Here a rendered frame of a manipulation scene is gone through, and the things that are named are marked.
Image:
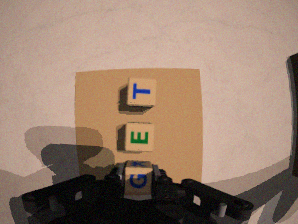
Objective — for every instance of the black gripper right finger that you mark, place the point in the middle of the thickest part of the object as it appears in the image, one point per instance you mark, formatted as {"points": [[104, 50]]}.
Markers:
{"points": [[215, 205]]}

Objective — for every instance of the tan rectangular mat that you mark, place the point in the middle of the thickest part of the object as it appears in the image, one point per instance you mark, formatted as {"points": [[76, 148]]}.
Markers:
{"points": [[101, 113]]}

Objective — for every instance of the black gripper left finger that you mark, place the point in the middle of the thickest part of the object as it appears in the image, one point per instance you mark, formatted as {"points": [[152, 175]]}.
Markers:
{"points": [[46, 204]]}

